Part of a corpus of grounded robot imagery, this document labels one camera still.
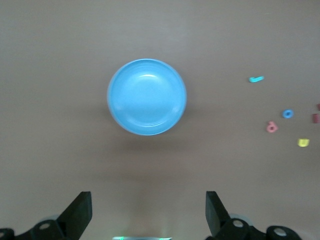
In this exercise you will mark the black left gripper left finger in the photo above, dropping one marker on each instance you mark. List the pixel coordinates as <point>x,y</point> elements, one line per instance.
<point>72,220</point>

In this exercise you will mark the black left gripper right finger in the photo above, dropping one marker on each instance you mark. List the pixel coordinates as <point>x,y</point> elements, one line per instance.
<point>217,220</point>

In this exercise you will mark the pink foam letter p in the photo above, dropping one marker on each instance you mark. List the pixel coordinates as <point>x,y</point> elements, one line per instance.
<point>275,128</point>

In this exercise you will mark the blue foam letter o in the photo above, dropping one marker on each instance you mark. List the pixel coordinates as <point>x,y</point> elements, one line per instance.
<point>284,114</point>

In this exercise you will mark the teal foam letter r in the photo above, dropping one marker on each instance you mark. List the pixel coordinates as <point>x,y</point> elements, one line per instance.
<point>256,79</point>

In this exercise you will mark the yellow foam letter u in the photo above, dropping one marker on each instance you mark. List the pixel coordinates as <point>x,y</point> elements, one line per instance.
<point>300,143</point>

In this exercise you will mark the dark red foam letter l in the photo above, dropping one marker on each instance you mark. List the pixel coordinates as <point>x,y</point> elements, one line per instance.
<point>316,118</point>

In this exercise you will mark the blue plate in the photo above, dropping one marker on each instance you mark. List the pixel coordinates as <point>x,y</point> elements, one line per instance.
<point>147,97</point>

